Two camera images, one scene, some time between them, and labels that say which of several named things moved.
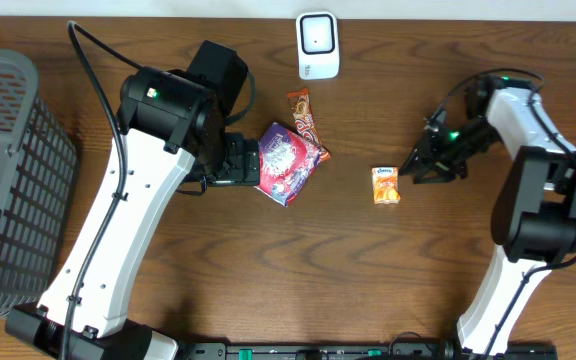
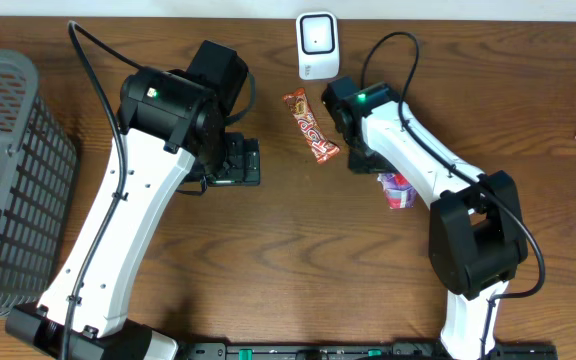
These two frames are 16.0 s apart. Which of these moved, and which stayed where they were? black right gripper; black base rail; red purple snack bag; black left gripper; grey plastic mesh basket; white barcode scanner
Moved: red purple snack bag; black right gripper
Stayed: black base rail; grey plastic mesh basket; black left gripper; white barcode scanner
